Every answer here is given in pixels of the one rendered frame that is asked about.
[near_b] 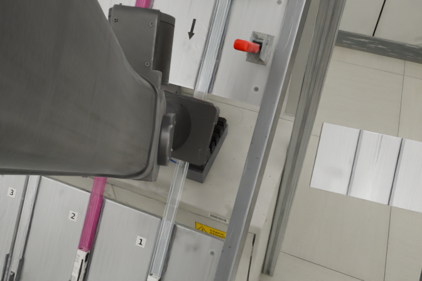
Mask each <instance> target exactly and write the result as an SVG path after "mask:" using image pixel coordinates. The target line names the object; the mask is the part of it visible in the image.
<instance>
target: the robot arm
mask: <svg viewBox="0 0 422 281"><path fill-rule="evenodd" d="M175 20H176V19H175V18H174V17H173V16H171V15H169V14H166V13H162V12H161V11H160V10H159V9H151V8H141V7H136V6H126V5H120V4H115V5H113V7H111V8H109V14H108V20H107V18H106V16H105V14H104V12H103V10H102V8H101V6H100V4H99V2H98V0H0V175H25V176H82V177H83V178H87V177H88V176H93V177H103V178H117V179H132V180H138V181H149V182H153V181H156V180H157V178H158V173H159V169H160V166H168V164H169V161H170V159H171V157H172V158H175V159H179V160H181V161H185V162H189V163H191V164H194V165H197V166H201V165H202V164H205V163H206V162H207V159H208V155H209V152H210V148H209V146H210V141H211V138H212V134H213V131H214V127H215V124H217V121H218V118H219V113H220V109H219V108H218V106H215V105H214V104H213V103H212V102H208V101H204V100H202V99H199V98H195V97H189V96H186V95H182V94H179V93H175V92H171V91H169V90H164V89H160V88H161V84H162V85H168V84H169V77H170V66H171V55H172V49H173V37H174V31H175Z"/></svg>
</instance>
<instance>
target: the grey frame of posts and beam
mask: <svg viewBox="0 0 422 281"><path fill-rule="evenodd" d="M346 1H347V0H335V4H334V7H333V11H332V16H331V19H330V24H329V27H328V32H327V37H326V40H325V45H324V48H323V53H322V58H321V61H320V66H319V69H318V73H317V77H316V82H315V86H314V89H313V95H312V98H311V102H310V107H309V110H308V115H307V118H306V123H305V128H304V131H303V136H302V139H301V144H300V149H299V152H298V157H297V160H296V164H295V170H294V173H293V177H292V180H291V186H290V189H289V193H288V198H287V201H286V206H285V209H284V214H283V219H282V222H281V227H280V230H279V235H278V240H277V243H276V248H275V251H274V255H273V261H272V264H271V268H270V267H268V266H269V261H270V258H271V252H272V249H273V244H274V239H275V236H276V230H277V227H278V222H279V217H280V214H281V209H282V205H283V201H284V196H285V192H286V187H287V184H288V179H289V174H290V171H291V165H292V162H293V157H294V154H295V149H296V144H297V141H298V136H299V133H300V127H301V122H302V119H303V114H304V111H305V105H306V101H307V97H308V92H309V89H310V84H311V79H312V76H313V71H314V67H315V62H316V59H317V54H318V49H319V46H320V40H321V37H322V32H323V27H324V24H325V19H326V15H327V11H328V5H329V2H330V0H320V1H319V5H318V10H317V14H316V19H315V25H314V29H313V34H312V37H311V43H310V49H309V52H308V58H307V61H306V67H305V72H304V75H303V81H302V85H301V90H300V96H299V99H298V105H297V109H296V114H295V120H294V123H293V129H292V133H291V138H290V142H289V147H288V153H287V156H286V162H285V165H284V171H283V177H282V180H281V185H280V189H279V194H278V200H277V203H276V209H275V212H274V218H273V223H272V227H271V233H270V236H269V242H268V247H267V251H266V257H265V260H264V266H263V270H262V273H264V274H267V272H269V276H271V277H273V276H274V272H275V269H276V266H277V262H278V258H279V254H280V251H281V247H282V244H283V239H284V235H285V232H286V227H287V224H288V220H289V216H290V213H291V209H292V205H293V201H294V198H295V194H296V189H297V187H298V182H299V179H300V175H301V170H302V167H303V163H304V160H305V156H306V152H307V148H308V144H309V141H310V137H311V132H312V130H313V125H314V122H315V118H316V115H317V110H318V106H319V103H320V99H321V96H322V92H323V87H324V84H325V80H326V77H327V72H328V68H329V65H330V60H331V58H332V53H333V49H334V46H335V42H336V39H337V35H338V30H339V27H340V23H341V20H342V15H343V13H344V8H345V3H346Z"/></svg>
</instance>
